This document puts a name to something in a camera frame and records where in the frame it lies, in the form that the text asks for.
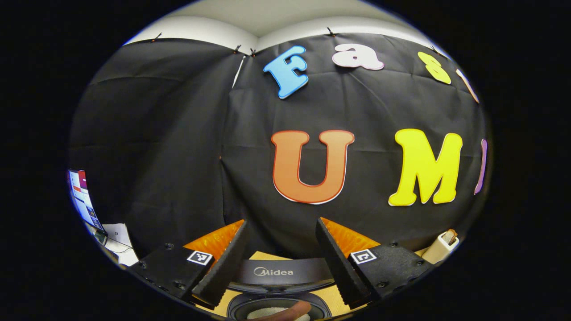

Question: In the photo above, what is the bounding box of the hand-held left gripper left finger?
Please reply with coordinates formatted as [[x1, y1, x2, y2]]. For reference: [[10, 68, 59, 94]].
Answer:
[[129, 218, 249, 308]]

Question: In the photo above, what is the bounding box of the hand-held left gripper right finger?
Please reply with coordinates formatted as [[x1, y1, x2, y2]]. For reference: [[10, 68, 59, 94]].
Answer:
[[315, 217, 435, 309]]

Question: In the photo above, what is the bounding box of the silver black rice cooker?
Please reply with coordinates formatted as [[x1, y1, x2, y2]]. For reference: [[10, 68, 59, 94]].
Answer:
[[225, 258, 335, 321]]

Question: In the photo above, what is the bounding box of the small white rice portion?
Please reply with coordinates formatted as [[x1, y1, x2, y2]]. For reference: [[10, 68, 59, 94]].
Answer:
[[247, 307, 311, 321]]

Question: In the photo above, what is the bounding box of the white toaster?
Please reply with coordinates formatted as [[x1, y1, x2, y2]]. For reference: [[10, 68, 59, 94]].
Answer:
[[421, 230, 460, 264]]

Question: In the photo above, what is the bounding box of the white side table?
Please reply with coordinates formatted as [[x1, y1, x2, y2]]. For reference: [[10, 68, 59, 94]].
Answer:
[[100, 223, 140, 267]]

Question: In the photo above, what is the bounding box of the black backdrop cloth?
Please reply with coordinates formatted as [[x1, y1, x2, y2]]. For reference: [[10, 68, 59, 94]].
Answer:
[[69, 32, 491, 260]]

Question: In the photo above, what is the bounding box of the computer monitor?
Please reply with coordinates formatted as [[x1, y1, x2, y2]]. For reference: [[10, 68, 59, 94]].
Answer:
[[68, 169, 105, 232]]

